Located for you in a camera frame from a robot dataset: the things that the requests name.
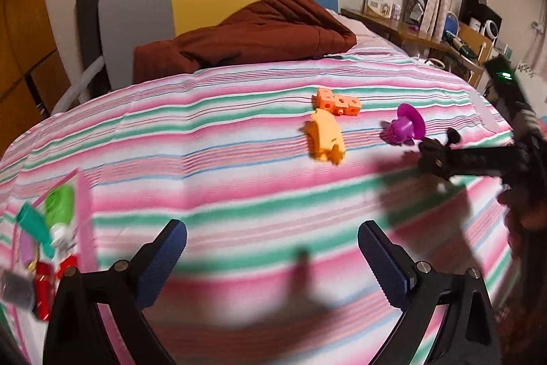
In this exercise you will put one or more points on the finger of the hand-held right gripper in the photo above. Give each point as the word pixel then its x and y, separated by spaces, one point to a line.
pixel 474 160

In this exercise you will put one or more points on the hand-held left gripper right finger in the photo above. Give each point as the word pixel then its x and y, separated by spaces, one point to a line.
pixel 384 262

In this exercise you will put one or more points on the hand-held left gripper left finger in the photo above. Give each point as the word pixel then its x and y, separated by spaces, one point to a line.
pixel 164 258

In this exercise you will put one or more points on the purple suction toy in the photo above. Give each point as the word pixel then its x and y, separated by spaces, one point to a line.
pixel 404 125

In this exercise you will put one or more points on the white tray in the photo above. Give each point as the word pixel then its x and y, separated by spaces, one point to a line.
pixel 85 219

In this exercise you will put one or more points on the green white plug adapter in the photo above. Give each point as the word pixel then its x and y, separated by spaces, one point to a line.
pixel 60 204

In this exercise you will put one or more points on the red toy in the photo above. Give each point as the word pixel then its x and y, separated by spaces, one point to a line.
pixel 45 288

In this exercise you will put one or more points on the teal plastic cap toy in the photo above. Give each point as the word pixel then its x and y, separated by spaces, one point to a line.
pixel 36 226

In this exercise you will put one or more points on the purple oval toy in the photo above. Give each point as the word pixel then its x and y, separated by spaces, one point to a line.
pixel 29 251

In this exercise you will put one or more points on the black cylinder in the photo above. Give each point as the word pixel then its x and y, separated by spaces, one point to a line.
pixel 17 290

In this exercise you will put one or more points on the person's right forearm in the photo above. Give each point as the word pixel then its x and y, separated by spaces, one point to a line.
pixel 532 288

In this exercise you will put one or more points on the person's right hand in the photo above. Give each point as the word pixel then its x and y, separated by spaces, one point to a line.
pixel 534 220

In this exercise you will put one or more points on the wooden cabinet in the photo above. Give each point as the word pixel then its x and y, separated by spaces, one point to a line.
pixel 472 40

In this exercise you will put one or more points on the striped bed sheet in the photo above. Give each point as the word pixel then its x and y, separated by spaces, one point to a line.
pixel 239 159

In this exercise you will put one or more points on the orange toy animal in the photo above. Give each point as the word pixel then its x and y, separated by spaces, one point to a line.
pixel 324 134

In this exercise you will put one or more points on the wooden side desk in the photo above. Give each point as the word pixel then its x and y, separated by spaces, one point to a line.
pixel 410 33

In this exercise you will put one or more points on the orange cube blocks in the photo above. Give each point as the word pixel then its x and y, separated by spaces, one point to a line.
pixel 337 102

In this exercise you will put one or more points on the black bag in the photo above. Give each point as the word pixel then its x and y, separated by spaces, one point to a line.
pixel 478 8

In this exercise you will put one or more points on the pale pink pillow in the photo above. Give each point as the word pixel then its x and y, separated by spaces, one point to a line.
pixel 367 33

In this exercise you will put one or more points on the brown blanket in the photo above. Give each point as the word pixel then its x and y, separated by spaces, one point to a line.
pixel 256 35

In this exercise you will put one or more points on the wooden wardrobe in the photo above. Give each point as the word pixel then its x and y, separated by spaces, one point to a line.
pixel 25 40

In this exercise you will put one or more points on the white bed rail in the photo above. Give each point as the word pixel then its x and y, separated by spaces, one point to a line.
pixel 81 82

